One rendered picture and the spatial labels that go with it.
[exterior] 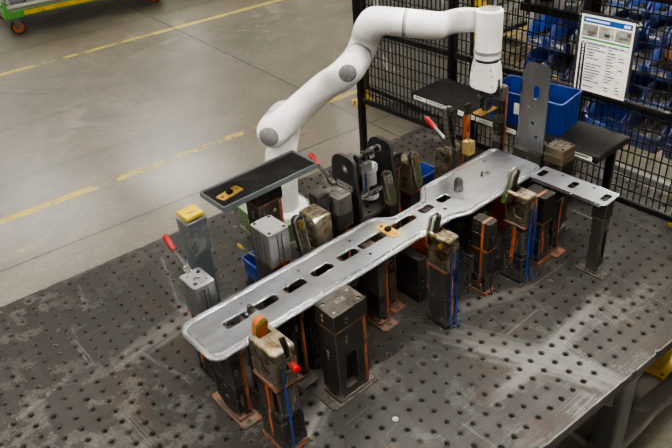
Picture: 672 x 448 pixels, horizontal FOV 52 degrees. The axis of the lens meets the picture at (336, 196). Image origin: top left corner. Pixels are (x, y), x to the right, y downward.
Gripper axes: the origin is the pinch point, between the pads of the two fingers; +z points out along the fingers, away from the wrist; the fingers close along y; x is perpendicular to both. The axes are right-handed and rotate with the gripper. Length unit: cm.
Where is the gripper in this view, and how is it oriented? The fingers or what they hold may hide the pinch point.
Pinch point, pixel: (485, 102)
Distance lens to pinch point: 234.1
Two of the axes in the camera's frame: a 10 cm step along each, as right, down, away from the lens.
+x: 7.5, -3.9, 5.4
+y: 6.6, 3.6, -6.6
